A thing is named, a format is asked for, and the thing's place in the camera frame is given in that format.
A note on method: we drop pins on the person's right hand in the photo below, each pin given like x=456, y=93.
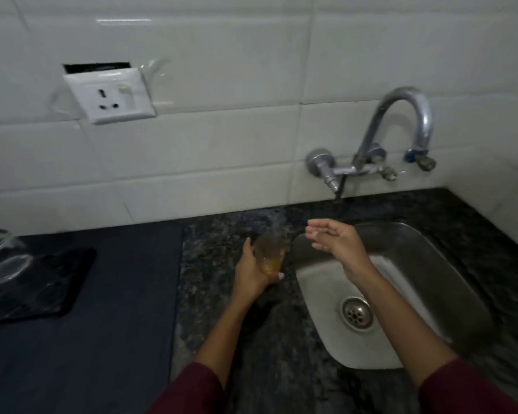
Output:
x=344, y=250

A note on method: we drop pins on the person's left hand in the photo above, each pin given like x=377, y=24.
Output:
x=249, y=275

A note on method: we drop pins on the person's left thumb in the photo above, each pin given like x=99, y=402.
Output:
x=273, y=278

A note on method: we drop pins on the person's right fingers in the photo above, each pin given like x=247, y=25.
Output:
x=323, y=231

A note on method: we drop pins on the glass with amber liquid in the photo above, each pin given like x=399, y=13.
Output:
x=270, y=253

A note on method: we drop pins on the person's right forearm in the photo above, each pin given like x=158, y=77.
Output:
x=397, y=327

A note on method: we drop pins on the person's left forearm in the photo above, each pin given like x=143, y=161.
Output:
x=224, y=340

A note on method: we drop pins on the metal sink drain strainer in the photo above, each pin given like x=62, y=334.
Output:
x=356, y=313

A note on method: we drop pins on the stainless steel sink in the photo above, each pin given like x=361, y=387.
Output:
x=418, y=275

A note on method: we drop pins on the black drying mat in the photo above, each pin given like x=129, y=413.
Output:
x=47, y=288

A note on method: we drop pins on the clear drinking glass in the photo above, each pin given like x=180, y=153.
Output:
x=2, y=254

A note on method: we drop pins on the chrome wall faucet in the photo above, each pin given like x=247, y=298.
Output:
x=410, y=112

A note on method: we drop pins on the white wall power socket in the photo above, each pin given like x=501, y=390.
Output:
x=110, y=96

